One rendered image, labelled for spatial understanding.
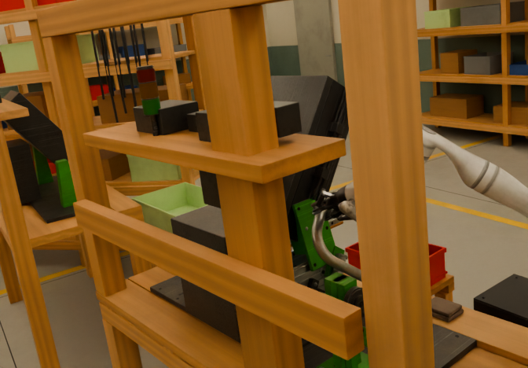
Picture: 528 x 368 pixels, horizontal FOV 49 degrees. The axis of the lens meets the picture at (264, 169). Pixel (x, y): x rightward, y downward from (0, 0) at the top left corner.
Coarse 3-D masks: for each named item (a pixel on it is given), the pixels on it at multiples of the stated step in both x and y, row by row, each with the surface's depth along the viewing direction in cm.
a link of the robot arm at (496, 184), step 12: (492, 168) 164; (492, 180) 163; (504, 180) 163; (516, 180) 163; (480, 192) 166; (492, 192) 164; (504, 192) 163; (516, 192) 162; (504, 204) 165; (516, 204) 163
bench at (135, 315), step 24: (144, 288) 222; (120, 312) 209; (144, 312) 202; (168, 312) 200; (120, 336) 224; (144, 336) 198; (168, 336) 185; (192, 336) 183; (216, 336) 181; (120, 360) 225; (168, 360) 187; (192, 360) 172; (216, 360) 168; (240, 360) 166; (480, 360) 153; (504, 360) 152
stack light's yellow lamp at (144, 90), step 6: (138, 84) 159; (144, 84) 157; (150, 84) 157; (156, 84) 159; (144, 90) 158; (150, 90) 158; (156, 90) 159; (144, 96) 158; (150, 96) 158; (156, 96) 159
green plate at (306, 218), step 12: (300, 204) 174; (300, 216) 173; (312, 216) 176; (300, 228) 173; (324, 228) 179; (300, 240) 176; (312, 240) 175; (324, 240) 178; (300, 252) 178; (312, 252) 174; (312, 264) 174; (324, 264) 177
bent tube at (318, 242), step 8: (320, 216) 164; (320, 224) 162; (312, 232) 162; (320, 232) 161; (320, 240) 160; (320, 248) 160; (320, 256) 161; (328, 256) 160; (328, 264) 161; (336, 264) 161; (344, 264) 162; (344, 272) 163; (352, 272) 163; (360, 272) 164; (360, 280) 165
